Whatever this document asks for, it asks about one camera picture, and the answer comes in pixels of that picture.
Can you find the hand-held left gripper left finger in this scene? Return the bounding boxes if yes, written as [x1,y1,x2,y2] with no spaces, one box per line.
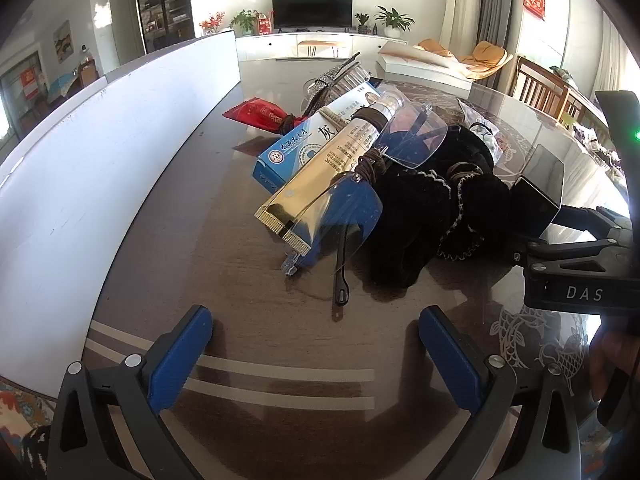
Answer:
[47,304,213,480]

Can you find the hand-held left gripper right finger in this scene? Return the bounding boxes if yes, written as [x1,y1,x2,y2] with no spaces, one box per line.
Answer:
[419,306,583,480]

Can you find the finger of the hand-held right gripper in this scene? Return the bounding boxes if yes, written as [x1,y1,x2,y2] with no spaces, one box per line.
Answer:
[547,204,635,242]
[512,238,627,273]

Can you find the black glossy box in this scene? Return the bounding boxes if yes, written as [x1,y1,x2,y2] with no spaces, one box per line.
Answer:
[510,144,566,242]

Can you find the wooden stick bundle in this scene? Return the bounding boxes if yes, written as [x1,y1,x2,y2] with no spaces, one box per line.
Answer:
[457,97,502,166]

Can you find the person's right hand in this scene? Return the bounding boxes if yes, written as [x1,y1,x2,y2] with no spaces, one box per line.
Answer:
[589,329,632,407]

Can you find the cluttered wooden sideboard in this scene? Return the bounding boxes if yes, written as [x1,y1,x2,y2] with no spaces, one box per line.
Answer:
[565,80,632,181]

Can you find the black knit cloth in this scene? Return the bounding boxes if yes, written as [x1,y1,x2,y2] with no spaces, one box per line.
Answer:
[369,122,514,289]

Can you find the wooden chair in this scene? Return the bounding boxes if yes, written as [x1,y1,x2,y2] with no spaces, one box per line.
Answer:
[510,56,571,121]

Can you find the patterned rug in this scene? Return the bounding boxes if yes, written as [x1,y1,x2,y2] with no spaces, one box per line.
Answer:
[0,380,56,480]

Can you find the clear safety glasses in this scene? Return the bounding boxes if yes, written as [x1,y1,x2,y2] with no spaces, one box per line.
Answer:
[280,102,449,309]

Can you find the lounge chair orange cushions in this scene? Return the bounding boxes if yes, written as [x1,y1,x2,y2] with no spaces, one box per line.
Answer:
[417,37,515,82]

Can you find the white partition board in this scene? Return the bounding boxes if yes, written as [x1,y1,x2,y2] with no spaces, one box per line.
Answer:
[0,29,240,411]

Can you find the gold tube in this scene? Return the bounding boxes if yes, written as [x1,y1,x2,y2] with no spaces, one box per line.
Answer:
[254,95,407,256]

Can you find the white flat box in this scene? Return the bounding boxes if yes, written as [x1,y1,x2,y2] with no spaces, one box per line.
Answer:
[376,42,473,92]

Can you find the blue and white box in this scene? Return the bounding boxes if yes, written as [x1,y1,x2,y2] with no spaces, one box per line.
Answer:
[252,82,386,197]

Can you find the grey curtain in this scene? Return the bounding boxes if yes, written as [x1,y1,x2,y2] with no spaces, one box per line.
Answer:
[480,0,517,58]

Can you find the cream curtain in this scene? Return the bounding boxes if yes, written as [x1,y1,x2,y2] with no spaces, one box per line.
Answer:
[442,0,484,56]

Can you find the red snack packet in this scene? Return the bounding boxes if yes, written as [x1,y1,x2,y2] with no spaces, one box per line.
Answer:
[222,99,310,136]

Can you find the large potted plant white pot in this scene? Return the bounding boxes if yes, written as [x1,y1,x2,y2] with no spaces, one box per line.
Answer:
[374,6,416,39]

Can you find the silver rhinestone hair accessory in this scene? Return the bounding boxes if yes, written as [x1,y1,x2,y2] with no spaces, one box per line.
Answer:
[299,52,374,116]

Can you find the red door poster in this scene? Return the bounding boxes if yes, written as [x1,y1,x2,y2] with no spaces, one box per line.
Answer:
[20,67,41,99]

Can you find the white television cabinet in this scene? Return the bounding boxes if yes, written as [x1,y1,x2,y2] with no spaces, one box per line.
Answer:
[235,32,407,64]

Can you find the red flower bouquet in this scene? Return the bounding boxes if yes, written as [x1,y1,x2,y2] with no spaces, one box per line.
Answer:
[199,12,226,36]

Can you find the green leafy potted plant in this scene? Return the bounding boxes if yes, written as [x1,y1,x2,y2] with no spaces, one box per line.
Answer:
[230,9,259,37]

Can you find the black flat television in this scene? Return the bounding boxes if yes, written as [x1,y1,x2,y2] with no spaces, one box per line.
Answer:
[271,0,353,29]

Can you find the glass display cabinet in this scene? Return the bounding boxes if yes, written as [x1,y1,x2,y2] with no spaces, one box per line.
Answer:
[134,0,195,54]

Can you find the framed wall picture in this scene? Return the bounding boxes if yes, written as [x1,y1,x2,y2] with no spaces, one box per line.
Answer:
[53,20,74,64]

